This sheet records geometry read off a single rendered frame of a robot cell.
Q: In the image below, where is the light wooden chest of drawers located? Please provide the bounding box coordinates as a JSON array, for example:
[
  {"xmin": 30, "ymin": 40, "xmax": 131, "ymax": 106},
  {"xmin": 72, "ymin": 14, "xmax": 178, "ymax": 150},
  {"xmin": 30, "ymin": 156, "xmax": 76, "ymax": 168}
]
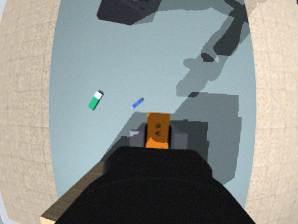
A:
[{"xmin": 40, "ymin": 161, "xmax": 102, "ymax": 224}]

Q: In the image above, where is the orange rectangular block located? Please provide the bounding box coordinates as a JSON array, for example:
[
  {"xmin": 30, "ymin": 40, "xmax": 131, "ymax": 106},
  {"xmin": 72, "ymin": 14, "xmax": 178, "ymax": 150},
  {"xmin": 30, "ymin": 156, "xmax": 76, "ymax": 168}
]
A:
[{"xmin": 146, "ymin": 112, "xmax": 170, "ymax": 149}]

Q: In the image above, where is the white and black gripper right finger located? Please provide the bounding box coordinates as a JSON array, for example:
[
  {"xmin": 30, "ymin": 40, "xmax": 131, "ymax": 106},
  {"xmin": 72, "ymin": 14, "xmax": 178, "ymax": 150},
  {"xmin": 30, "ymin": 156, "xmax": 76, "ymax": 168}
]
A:
[{"xmin": 168, "ymin": 124, "xmax": 188, "ymax": 149}]

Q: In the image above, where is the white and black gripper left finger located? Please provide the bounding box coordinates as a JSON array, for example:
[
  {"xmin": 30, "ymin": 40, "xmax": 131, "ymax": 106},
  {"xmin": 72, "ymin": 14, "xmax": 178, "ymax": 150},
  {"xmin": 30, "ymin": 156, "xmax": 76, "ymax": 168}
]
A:
[{"xmin": 129, "ymin": 123, "xmax": 148, "ymax": 147}]

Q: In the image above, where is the wooden drawer front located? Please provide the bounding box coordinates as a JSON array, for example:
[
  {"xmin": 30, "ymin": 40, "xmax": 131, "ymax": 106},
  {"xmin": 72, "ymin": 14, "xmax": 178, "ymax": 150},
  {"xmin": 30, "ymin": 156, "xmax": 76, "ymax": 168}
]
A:
[
  {"xmin": 90, "ymin": 162, "xmax": 104, "ymax": 175},
  {"xmin": 46, "ymin": 191, "xmax": 81, "ymax": 220},
  {"xmin": 73, "ymin": 174, "xmax": 100, "ymax": 192}
]

